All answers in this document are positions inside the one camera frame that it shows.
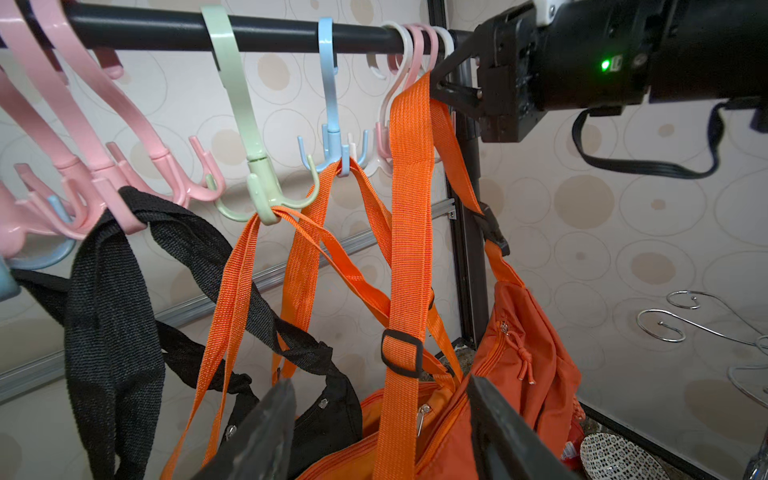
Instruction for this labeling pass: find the chrome wire hook stand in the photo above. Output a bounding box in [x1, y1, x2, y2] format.
[635, 289, 768, 415]

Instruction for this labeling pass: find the white plastic hook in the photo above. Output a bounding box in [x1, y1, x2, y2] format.
[358, 21, 455, 176]

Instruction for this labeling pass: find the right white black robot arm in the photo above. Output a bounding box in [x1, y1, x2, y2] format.
[430, 1, 767, 152]

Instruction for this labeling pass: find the pink plastic hook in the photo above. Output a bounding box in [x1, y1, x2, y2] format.
[1, 1, 226, 257]

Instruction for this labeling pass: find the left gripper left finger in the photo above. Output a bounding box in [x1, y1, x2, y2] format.
[194, 380, 296, 479]

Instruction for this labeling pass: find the patterned round pouch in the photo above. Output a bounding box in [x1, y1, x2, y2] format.
[580, 432, 670, 480]

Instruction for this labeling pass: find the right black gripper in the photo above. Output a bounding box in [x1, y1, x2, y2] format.
[430, 5, 543, 143]

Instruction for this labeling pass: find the black clothes rack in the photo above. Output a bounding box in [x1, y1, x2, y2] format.
[64, 3, 490, 346]

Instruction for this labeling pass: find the green middle hook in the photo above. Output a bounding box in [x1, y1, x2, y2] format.
[201, 5, 320, 225]

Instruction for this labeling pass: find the light blue right hook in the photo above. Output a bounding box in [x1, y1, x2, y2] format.
[316, 17, 351, 177]

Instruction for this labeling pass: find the dark orange crossbody bag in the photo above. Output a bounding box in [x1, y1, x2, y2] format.
[390, 77, 581, 479]

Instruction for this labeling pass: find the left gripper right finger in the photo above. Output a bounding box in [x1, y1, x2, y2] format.
[467, 376, 577, 480]

